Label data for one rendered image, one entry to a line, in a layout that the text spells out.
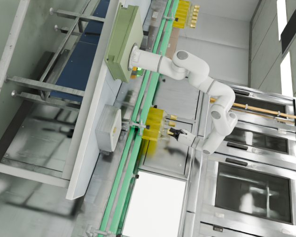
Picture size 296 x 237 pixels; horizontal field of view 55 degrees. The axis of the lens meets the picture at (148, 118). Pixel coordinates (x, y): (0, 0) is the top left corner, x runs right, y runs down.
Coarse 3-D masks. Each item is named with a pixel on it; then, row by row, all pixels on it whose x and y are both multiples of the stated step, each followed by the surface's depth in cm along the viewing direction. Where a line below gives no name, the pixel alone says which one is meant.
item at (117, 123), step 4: (120, 112) 157; (116, 116) 151; (120, 116) 160; (116, 120) 150; (120, 120) 164; (116, 124) 168; (120, 124) 167; (112, 128) 147; (116, 128) 171; (120, 128) 171; (112, 132) 146; (116, 132) 170; (112, 136) 149; (116, 136) 168; (112, 140) 151; (116, 140) 167; (112, 144) 155; (112, 148) 158
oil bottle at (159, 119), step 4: (148, 116) 189; (152, 116) 190; (156, 116) 190; (160, 116) 190; (148, 120) 188; (152, 120) 188; (156, 120) 188; (160, 120) 188; (164, 120) 189; (164, 124) 190
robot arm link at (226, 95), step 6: (216, 84) 143; (222, 84) 144; (210, 90) 144; (216, 90) 143; (222, 90) 144; (228, 90) 145; (222, 96) 147; (228, 96) 147; (234, 96) 148; (216, 102) 145; (222, 102) 144; (228, 102) 145; (228, 108) 145
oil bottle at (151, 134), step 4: (144, 128) 184; (144, 132) 182; (148, 132) 183; (152, 132) 183; (156, 132) 183; (160, 132) 183; (144, 136) 183; (148, 136) 182; (152, 136) 181; (156, 136) 181; (160, 136) 182; (152, 140) 185; (156, 140) 184; (160, 140) 184
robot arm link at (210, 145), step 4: (212, 132) 164; (216, 132) 162; (212, 136) 164; (216, 136) 163; (220, 136) 162; (224, 136) 163; (208, 140) 165; (212, 140) 164; (216, 140) 163; (220, 140) 163; (204, 144) 168; (208, 144) 166; (212, 144) 164; (216, 144) 164; (204, 148) 170; (208, 148) 167; (212, 148) 166; (216, 148) 166; (204, 152) 172; (208, 152) 170; (212, 152) 170
